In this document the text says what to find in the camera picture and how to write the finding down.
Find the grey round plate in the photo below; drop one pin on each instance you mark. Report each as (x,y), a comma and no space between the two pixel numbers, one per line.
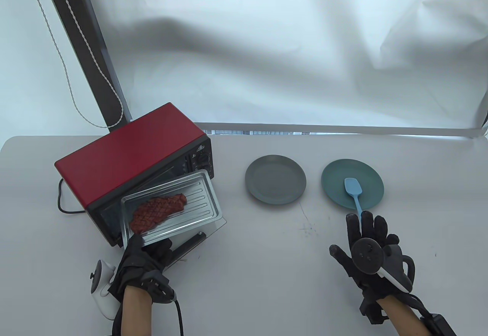
(275,179)

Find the white and black controller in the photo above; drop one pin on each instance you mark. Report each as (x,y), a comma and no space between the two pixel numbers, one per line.
(101,298)
(366,254)

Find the grilled brown steak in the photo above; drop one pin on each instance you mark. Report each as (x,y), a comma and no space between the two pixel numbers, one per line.
(156,210)

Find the white and black right controller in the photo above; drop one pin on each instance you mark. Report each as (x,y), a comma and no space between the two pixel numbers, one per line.
(366,254)

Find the blue dessert spatula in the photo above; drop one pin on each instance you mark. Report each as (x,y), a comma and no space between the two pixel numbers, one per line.
(352,187)

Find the person's right hand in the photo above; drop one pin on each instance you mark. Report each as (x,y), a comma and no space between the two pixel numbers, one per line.
(375,231)

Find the person's left hand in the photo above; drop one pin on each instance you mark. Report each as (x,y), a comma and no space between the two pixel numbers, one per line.
(137,267)

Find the dark metal pole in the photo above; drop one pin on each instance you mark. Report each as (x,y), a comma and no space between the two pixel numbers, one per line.
(87,46)

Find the person's left forearm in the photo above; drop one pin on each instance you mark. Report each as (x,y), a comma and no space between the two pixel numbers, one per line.
(133,317)

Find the black forearm box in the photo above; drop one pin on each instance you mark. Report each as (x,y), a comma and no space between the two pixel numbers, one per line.
(440,324)

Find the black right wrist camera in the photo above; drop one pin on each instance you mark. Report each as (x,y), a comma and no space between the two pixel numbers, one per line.
(371,311)

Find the red countertop oven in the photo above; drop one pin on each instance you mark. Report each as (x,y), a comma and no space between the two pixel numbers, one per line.
(133,149)

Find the white and black left controller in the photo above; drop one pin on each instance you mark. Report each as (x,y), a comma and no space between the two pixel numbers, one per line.
(101,298)

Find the white backdrop cloth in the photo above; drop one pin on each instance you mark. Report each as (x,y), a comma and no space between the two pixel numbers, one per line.
(267,46)

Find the teal round plate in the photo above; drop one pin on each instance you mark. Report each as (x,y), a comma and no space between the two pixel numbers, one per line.
(335,183)

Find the person's right forearm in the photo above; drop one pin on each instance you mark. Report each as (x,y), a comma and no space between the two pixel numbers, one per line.
(404,320)

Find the silver metal baking tray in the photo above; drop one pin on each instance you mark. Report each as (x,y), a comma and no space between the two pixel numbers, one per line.
(202,202)

